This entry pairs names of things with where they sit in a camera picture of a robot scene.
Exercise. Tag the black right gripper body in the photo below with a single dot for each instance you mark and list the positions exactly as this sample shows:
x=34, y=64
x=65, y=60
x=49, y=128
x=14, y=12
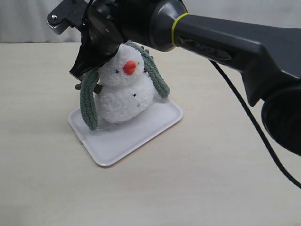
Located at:
x=110, y=23

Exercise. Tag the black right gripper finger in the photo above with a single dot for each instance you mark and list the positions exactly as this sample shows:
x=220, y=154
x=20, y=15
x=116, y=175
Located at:
x=96, y=58
x=77, y=70

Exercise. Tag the green knitted scarf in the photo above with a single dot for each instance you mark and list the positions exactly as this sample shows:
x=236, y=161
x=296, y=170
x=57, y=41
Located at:
x=88, y=103

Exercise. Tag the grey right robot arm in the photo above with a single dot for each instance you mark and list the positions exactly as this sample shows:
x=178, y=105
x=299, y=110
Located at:
x=267, y=57

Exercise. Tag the white plush snowman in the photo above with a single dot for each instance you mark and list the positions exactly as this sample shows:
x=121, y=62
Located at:
x=124, y=89

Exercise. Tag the white backdrop curtain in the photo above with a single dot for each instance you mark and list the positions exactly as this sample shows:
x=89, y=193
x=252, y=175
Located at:
x=23, y=21

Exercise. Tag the white plastic tray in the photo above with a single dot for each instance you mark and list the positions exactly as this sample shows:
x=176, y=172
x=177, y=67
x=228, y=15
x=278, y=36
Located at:
x=111, y=143

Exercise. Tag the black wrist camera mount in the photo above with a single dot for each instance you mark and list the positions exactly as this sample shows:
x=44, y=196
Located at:
x=68, y=13

